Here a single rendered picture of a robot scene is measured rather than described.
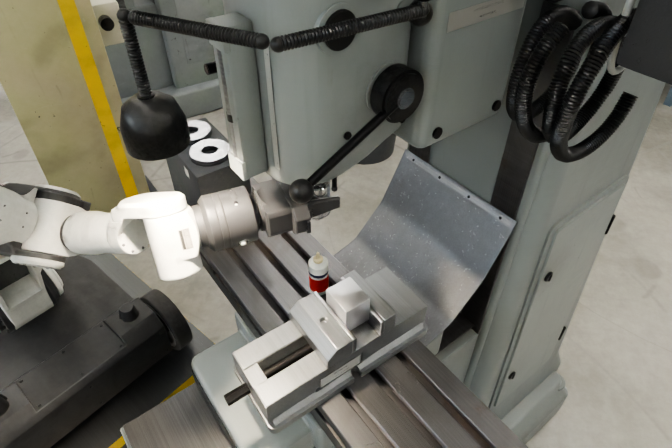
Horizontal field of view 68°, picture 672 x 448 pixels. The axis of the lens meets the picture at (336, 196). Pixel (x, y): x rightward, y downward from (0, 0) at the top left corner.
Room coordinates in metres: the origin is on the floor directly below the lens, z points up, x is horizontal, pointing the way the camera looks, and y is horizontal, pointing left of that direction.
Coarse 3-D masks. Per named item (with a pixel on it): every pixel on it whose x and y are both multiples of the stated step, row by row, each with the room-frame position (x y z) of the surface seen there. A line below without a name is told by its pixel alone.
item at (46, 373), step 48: (96, 288) 0.98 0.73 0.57; (0, 336) 0.81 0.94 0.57; (48, 336) 0.81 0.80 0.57; (96, 336) 0.79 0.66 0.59; (144, 336) 0.80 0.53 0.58; (0, 384) 0.67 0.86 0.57; (48, 384) 0.65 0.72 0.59; (96, 384) 0.67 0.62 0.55; (0, 432) 0.53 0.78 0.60; (48, 432) 0.57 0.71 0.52
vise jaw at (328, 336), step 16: (304, 304) 0.55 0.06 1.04; (320, 304) 0.55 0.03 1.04; (304, 320) 0.52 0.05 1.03; (320, 320) 0.52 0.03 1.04; (336, 320) 0.52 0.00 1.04; (304, 336) 0.51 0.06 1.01; (320, 336) 0.49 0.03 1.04; (336, 336) 0.48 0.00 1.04; (352, 336) 0.49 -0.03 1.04; (320, 352) 0.47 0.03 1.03; (336, 352) 0.46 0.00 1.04
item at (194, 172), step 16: (192, 128) 1.00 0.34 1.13; (208, 128) 0.99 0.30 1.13; (192, 144) 0.94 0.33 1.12; (208, 144) 0.92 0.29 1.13; (224, 144) 0.92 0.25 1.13; (176, 160) 0.92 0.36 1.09; (192, 160) 0.87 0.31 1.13; (208, 160) 0.86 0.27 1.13; (224, 160) 0.88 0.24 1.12; (176, 176) 0.95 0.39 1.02; (192, 176) 0.84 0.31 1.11; (208, 176) 0.83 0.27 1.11; (224, 176) 0.85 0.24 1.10; (192, 192) 0.86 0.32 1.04; (208, 192) 0.83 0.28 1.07
